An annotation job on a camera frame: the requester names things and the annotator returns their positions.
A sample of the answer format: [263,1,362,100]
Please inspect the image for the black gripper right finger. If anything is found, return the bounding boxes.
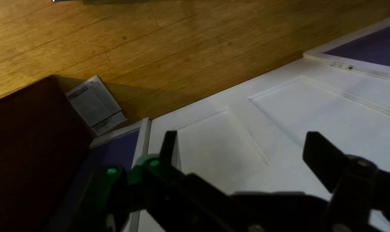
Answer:
[301,130,390,232]

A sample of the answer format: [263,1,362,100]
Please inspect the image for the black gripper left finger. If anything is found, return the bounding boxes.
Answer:
[79,130,257,232]

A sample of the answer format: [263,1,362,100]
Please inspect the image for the white panelled door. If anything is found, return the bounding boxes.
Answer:
[135,56,390,232]

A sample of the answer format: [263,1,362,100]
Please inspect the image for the grey printed paper booklet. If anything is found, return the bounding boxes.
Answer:
[65,74,128,137]

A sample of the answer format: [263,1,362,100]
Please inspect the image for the small metal door latch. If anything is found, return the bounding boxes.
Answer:
[329,60,355,70]

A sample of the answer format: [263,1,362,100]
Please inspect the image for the dark brown wooden cabinet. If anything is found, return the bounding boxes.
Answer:
[0,74,96,232]

